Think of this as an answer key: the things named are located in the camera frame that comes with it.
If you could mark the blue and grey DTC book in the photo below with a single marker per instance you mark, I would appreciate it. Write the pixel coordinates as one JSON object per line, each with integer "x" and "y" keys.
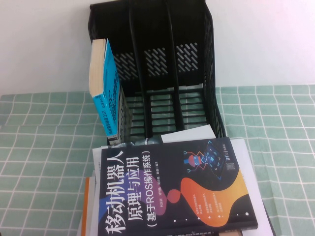
{"x": 110, "y": 81}

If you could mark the black plastic book holder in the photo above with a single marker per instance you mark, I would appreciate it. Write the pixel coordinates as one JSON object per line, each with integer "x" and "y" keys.
{"x": 157, "y": 29}

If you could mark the orange-edged book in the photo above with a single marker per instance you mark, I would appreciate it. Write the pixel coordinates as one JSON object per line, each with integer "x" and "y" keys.
{"x": 85, "y": 209}

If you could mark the tan book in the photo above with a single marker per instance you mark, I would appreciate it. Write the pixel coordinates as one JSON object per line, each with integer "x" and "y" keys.
{"x": 231, "y": 233}

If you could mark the large white book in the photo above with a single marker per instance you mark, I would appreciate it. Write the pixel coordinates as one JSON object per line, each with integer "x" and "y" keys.
{"x": 261, "y": 209}

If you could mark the dark robot textbook orange swirl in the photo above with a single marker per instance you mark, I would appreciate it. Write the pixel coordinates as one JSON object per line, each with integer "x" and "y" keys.
{"x": 147, "y": 184}

